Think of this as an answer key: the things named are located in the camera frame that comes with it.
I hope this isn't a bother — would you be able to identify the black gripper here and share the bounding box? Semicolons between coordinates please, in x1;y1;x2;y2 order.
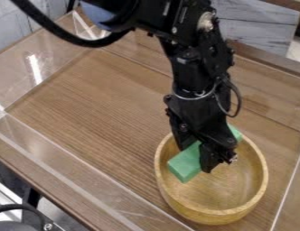
163;89;240;174

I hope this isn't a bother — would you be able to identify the brown wooden bowl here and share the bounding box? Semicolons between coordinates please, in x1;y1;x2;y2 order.
154;134;269;226

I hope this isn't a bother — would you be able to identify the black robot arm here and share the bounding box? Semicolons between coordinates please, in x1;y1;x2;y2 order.
82;0;240;173

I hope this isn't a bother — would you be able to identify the black metal base with bolt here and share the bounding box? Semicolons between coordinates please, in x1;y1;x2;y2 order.
22;210;66;231

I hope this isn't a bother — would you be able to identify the black table leg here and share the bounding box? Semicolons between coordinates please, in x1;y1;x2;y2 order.
22;188;42;208

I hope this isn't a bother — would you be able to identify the clear acrylic tray wall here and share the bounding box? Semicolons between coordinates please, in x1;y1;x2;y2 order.
0;10;300;231

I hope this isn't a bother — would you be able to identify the green rectangular block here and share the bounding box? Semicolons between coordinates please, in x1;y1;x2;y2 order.
168;124;244;183

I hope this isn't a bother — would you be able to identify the clear acrylic corner bracket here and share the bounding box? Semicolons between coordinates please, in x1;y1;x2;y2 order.
72;11;110;41

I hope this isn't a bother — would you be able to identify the black cable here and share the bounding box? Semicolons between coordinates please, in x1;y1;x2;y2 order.
9;0;136;49

